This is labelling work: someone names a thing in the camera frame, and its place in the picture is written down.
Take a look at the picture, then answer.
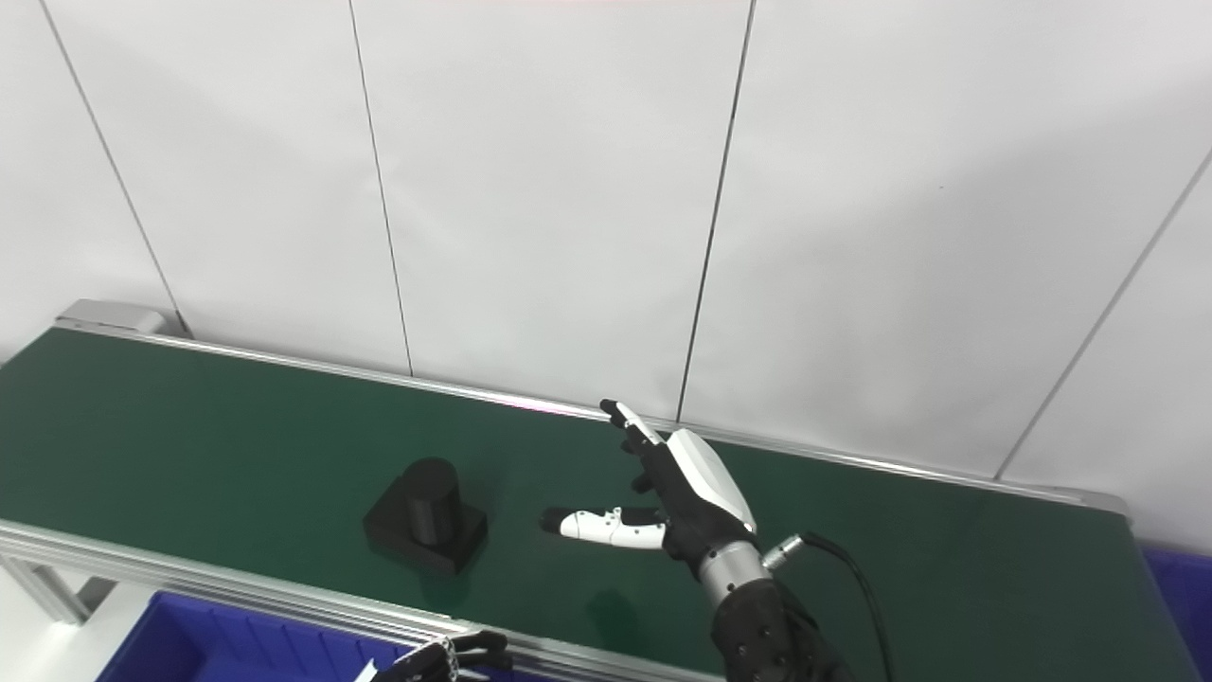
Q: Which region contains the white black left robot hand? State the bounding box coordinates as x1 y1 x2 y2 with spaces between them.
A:
355 630 512 682

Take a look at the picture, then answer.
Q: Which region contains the blue plastic bin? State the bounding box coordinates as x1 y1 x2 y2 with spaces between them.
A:
1141 545 1212 682
95 592 446 682

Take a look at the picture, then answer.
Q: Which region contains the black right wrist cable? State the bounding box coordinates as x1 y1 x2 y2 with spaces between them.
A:
762 530 896 682

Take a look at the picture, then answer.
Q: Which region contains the black cylinder block part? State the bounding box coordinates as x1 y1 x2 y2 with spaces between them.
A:
363 458 490 577

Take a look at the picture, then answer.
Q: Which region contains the aluminium conveyor leg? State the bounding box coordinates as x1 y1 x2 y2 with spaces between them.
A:
0 554 119 626

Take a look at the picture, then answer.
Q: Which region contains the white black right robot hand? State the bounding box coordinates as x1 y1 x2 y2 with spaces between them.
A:
538 399 760 571

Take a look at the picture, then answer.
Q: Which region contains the grey conveyor end cover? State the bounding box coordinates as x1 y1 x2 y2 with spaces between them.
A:
55 298 187 339

